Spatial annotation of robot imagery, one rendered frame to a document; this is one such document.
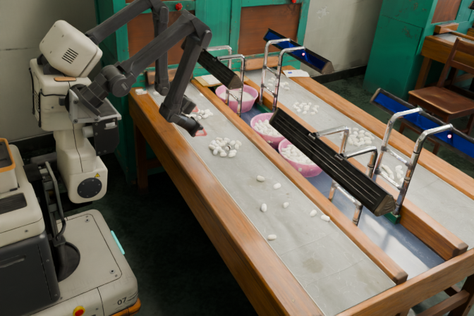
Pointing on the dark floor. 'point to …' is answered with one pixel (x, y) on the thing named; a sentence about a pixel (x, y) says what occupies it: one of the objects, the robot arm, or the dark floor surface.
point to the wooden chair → (437, 102)
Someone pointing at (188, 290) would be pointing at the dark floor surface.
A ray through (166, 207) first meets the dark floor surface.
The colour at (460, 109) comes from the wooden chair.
